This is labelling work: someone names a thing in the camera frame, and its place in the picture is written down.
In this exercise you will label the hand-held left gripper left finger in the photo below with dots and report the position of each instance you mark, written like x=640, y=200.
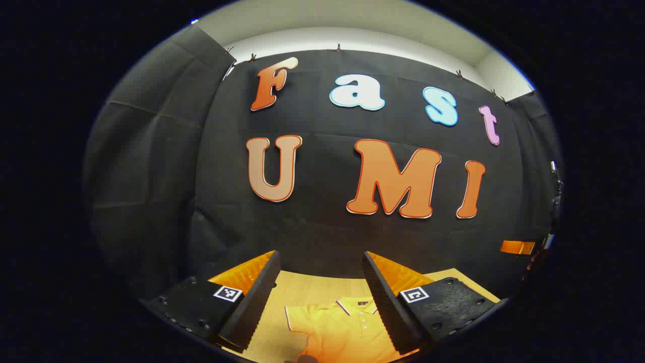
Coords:
x=254, y=297

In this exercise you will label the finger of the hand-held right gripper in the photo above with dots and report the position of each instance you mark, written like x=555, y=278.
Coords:
x=516, y=247

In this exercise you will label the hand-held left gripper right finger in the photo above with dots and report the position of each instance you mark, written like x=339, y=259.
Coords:
x=385, y=302

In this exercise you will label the orange T-shirt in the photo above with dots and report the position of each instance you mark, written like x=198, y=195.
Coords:
x=342, y=333

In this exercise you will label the black backdrop cloth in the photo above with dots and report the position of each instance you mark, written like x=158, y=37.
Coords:
x=322, y=232

